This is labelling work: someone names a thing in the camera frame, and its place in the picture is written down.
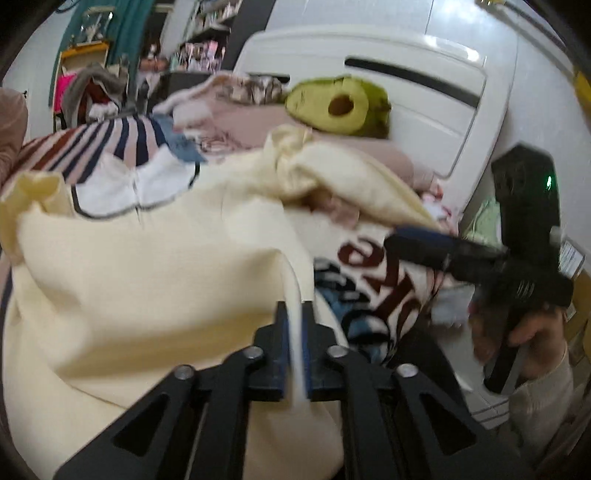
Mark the green avocado plush toy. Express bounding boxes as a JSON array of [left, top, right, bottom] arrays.
[[284, 76, 392, 139]]

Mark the grey clothes pile on chair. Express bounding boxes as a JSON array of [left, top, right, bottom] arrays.
[[61, 63, 129, 128]]

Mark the white nightstand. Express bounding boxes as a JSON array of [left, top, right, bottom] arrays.
[[418, 277, 509, 430]]

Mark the cream yellow sweatshirt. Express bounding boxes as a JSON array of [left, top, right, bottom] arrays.
[[1, 125, 438, 479]]

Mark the striped pink bed blanket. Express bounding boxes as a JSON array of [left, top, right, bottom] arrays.
[[0, 114, 172, 195]]

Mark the person's right hand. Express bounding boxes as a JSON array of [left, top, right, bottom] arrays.
[[469, 296, 568, 380]]

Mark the dark bookshelf with items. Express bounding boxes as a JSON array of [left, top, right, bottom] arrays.
[[166, 0, 276, 73]]

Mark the patterned brown white cloth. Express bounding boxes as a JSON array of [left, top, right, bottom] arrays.
[[218, 75, 286, 105]]

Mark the teal curtain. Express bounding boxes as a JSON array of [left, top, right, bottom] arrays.
[[47, 0, 153, 107]]

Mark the lettered fleece blanket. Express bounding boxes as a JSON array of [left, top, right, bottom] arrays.
[[308, 222, 443, 364]]

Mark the white bed headboard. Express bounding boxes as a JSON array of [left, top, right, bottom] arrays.
[[233, 25, 511, 213]]

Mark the yellow framed shelf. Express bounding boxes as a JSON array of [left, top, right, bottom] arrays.
[[50, 41, 111, 133]]

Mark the pink bed sheet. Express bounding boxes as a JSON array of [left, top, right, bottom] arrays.
[[152, 71, 438, 192]]

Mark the pink folded duvet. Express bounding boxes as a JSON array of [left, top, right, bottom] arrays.
[[0, 87, 28, 184]]

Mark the guitar headstock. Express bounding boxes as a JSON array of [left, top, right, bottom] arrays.
[[573, 70, 591, 115]]

